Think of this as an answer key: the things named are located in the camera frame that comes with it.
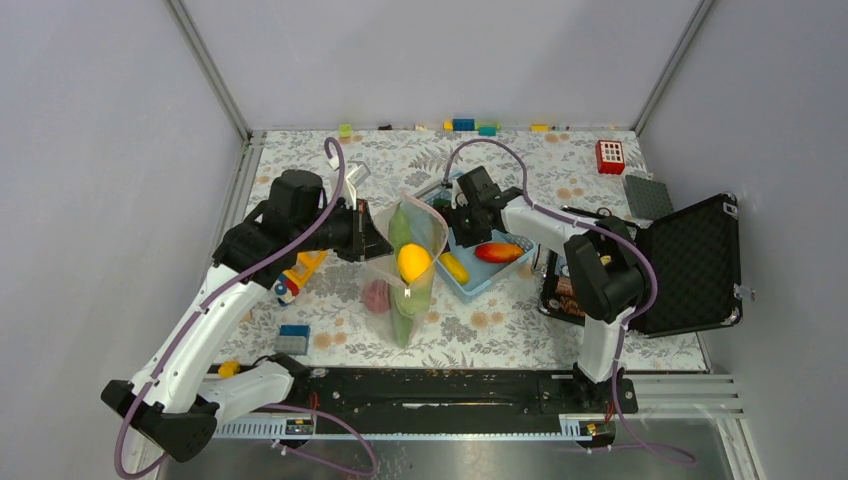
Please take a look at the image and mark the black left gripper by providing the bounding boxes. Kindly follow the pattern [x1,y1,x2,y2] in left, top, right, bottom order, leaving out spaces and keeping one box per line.
[295,196,395,262]

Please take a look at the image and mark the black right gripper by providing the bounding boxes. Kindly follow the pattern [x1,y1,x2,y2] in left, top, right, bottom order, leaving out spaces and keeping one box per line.
[430,201,493,257]

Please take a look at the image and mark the yellow corn cob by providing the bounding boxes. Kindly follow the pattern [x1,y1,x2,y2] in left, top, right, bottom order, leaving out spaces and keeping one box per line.
[439,251,470,285]

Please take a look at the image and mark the red apple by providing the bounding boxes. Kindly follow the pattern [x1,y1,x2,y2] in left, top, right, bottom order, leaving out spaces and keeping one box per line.
[361,279,391,315]

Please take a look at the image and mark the yellow lemon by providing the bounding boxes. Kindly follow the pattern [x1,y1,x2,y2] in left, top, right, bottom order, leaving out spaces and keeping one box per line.
[396,243,432,284]

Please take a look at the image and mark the clear pink zip top bag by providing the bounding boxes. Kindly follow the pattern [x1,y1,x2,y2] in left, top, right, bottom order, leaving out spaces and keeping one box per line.
[361,194,448,348]

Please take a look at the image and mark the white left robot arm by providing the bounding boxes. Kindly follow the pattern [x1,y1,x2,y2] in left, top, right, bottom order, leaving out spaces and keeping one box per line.
[101,170,393,462]

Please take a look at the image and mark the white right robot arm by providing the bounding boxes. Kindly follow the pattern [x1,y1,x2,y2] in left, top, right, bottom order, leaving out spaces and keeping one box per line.
[442,167,656,412]

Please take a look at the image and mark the red orange mango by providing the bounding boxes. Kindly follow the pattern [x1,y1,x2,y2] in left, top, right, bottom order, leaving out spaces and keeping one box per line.
[474,242,525,264]

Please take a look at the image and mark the light blue plastic basket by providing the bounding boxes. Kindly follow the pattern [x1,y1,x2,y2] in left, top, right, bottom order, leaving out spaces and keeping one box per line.
[417,173,537,304]

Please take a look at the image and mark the yellow toy truck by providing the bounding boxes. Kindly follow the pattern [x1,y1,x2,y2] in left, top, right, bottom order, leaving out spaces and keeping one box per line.
[273,251,327,307]

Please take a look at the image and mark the blue building block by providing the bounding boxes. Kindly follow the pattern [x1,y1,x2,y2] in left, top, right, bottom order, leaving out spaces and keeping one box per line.
[279,324,310,339]

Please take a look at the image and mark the brown patterned roll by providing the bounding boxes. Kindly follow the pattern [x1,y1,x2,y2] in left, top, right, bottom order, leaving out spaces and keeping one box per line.
[554,276,585,320]

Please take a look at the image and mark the grey building block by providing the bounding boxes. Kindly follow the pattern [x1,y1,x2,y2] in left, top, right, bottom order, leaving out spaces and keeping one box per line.
[273,335,309,356]

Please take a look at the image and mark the red window block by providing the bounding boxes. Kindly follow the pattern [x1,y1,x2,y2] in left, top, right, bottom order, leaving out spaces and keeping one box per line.
[595,139,626,175]

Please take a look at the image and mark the grey building baseplate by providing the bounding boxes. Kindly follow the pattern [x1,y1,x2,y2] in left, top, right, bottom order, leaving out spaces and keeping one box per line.
[623,175,675,221]

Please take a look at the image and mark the small yellow toy piece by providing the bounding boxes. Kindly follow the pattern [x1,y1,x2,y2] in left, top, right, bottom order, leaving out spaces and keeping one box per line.
[217,361,242,379]

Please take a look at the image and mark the black open carrying case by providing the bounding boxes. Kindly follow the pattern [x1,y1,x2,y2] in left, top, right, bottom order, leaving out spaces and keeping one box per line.
[537,192,743,339]

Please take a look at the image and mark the blue block at wall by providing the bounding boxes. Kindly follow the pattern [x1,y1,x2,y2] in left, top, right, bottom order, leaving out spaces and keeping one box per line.
[451,118,477,131]

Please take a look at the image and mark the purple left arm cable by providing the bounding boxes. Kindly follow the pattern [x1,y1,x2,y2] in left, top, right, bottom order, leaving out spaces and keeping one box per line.
[113,137,378,480]

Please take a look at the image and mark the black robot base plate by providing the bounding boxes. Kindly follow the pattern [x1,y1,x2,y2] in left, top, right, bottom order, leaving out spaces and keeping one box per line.
[282,368,639,435]

